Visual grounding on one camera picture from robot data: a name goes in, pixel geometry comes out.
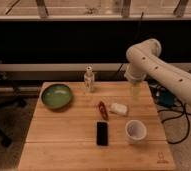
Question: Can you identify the small clear spray bottle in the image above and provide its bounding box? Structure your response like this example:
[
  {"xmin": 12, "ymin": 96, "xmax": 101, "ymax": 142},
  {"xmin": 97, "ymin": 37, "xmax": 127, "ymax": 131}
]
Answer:
[{"xmin": 84, "ymin": 66, "xmax": 95, "ymax": 92}]

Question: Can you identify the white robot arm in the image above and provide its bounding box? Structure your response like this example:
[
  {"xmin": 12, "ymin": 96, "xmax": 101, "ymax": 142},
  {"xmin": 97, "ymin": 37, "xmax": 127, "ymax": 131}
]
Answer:
[{"xmin": 124, "ymin": 39, "xmax": 191, "ymax": 106}]

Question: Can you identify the green ceramic bowl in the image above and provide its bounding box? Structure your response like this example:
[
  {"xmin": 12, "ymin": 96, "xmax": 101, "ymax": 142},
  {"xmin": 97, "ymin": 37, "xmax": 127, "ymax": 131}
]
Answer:
[{"xmin": 41, "ymin": 84, "xmax": 73, "ymax": 110}]

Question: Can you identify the black smartphone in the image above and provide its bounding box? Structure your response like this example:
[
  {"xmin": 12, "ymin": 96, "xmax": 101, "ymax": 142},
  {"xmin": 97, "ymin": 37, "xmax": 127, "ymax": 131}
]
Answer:
[{"xmin": 96, "ymin": 122, "xmax": 108, "ymax": 146}]

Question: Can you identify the white paper cup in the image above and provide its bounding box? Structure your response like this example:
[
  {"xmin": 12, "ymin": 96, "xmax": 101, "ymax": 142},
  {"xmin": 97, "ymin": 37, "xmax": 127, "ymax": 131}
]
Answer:
[{"xmin": 125, "ymin": 120, "xmax": 147, "ymax": 144}]

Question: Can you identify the white baseboard heater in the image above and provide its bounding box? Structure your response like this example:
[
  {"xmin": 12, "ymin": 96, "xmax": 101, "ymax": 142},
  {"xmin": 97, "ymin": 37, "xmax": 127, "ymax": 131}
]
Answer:
[{"xmin": 0, "ymin": 63, "xmax": 127, "ymax": 81}]

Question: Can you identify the black cable on floor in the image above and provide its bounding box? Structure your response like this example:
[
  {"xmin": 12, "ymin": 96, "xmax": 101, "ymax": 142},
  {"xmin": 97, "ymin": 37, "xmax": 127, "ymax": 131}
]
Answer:
[{"xmin": 150, "ymin": 84, "xmax": 191, "ymax": 145}]

